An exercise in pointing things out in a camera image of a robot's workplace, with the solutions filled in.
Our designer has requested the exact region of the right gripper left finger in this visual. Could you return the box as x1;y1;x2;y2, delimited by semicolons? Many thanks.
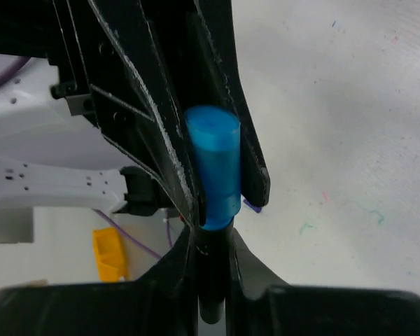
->
0;228;197;335

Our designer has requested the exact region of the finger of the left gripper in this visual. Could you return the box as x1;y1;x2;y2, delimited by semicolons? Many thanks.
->
191;1;270;207

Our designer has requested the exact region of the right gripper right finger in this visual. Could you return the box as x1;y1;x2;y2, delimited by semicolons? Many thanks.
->
225;230;420;335

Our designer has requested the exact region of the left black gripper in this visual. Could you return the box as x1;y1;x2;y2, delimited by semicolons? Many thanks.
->
0;1;205;226

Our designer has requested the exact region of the black blue cap highlighter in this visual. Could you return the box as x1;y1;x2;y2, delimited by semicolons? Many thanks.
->
185;106;241;324

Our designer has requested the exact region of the yellow plastic object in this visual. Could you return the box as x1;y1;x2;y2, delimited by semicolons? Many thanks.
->
92;227;129;283

